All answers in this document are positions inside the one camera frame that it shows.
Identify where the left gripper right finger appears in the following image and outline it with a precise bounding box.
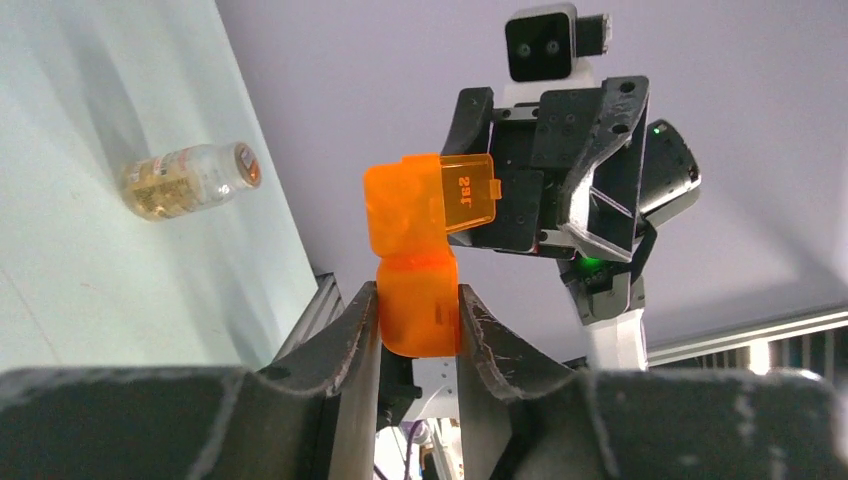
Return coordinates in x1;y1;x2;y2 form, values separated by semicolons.
457;285;847;479

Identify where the orange pill organizer box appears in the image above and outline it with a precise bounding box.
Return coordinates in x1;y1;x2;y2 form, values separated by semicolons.
363;153;502;358

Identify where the amber glass pill bottle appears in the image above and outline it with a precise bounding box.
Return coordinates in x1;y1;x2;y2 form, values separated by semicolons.
120;142;262;221

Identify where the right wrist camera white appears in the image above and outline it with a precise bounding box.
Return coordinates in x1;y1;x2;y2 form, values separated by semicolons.
501;2;611;107

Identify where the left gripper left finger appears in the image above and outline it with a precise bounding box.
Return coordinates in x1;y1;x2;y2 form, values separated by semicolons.
1;282;381;479

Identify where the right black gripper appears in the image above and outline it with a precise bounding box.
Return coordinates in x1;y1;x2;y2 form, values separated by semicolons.
442;76;650;263

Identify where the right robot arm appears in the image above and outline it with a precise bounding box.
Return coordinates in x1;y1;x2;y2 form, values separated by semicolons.
443;75;702;370

